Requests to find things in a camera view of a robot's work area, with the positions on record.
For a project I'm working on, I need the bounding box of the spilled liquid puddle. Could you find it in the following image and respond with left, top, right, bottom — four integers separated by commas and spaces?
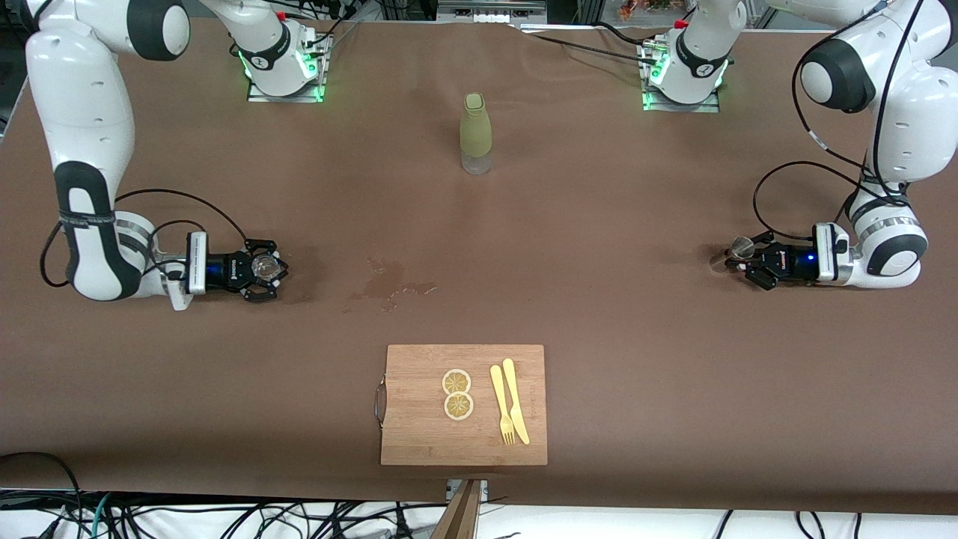
343, 258, 439, 314

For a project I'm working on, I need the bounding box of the brown table cover sheet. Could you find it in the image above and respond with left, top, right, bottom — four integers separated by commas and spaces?
0, 19, 958, 516

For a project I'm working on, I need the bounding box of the olive green sleeved bottle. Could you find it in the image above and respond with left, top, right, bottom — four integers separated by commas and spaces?
460, 92, 493, 176

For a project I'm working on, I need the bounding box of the yellow plastic fork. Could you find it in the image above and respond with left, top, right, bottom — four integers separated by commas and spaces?
489, 365, 517, 446

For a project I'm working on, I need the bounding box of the orange background item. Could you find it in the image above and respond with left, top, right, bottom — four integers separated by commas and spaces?
617, 0, 678, 20

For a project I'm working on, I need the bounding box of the yellow plastic knife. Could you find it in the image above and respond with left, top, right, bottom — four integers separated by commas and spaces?
502, 359, 531, 445

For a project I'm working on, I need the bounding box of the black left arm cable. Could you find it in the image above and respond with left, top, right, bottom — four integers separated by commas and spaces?
752, 0, 926, 244

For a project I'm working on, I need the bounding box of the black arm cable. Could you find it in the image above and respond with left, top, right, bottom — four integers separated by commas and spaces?
40, 189, 251, 289
752, 0, 926, 244

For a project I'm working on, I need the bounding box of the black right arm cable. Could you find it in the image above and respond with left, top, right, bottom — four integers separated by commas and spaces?
40, 189, 251, 289

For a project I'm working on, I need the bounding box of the wooden cutting board, metal handle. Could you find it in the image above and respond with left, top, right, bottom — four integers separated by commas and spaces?
373, 344, 548, 466

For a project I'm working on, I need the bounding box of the thick black floor cable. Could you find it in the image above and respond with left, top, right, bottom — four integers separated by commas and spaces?
0, 451, 87, 539

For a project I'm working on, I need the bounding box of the black cable on table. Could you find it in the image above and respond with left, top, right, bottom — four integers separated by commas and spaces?
516, 22, 652, 64

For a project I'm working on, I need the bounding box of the small metal bracket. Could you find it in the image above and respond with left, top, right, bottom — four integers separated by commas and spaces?
446, 479, 489, 504

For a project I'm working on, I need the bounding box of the teal floor cable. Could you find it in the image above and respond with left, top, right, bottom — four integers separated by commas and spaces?
90, 494, 115, 539

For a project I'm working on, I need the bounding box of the wooden post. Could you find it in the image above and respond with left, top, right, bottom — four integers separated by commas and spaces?
430, 479, 483, 539

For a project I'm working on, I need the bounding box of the aluminium rail in background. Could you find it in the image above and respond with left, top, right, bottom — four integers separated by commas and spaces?
438, 0, 547, 23

